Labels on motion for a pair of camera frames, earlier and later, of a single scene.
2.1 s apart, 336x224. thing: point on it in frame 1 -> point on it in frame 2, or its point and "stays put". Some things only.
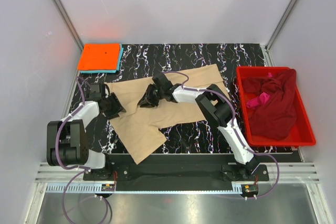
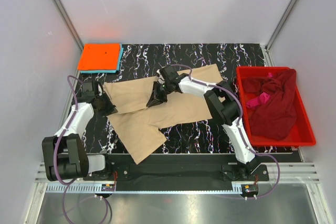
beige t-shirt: (138, 128) stays put
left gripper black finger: (116, 104) -> (108, 104)
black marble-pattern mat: (139, 61) stays put
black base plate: (177, 168) stays put
